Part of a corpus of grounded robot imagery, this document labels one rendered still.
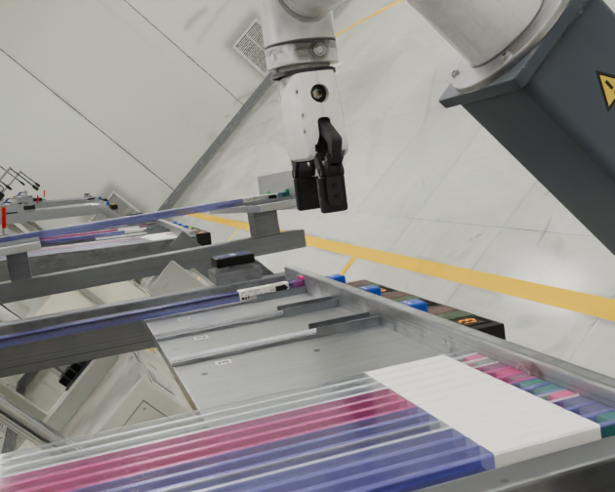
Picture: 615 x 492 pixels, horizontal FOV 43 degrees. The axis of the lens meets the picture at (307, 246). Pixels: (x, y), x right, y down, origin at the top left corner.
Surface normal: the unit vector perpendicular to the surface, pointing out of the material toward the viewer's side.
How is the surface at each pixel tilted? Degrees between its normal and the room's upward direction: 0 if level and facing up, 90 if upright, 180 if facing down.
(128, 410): 90
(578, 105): 90
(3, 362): 90
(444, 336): 47
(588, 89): 90
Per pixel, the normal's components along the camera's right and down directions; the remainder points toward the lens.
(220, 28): 0.30, 0.07
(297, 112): -0.90, 0.17
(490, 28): -0.14, 0.54
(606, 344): -0.74, -0.62
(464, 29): -0.40, 0.73
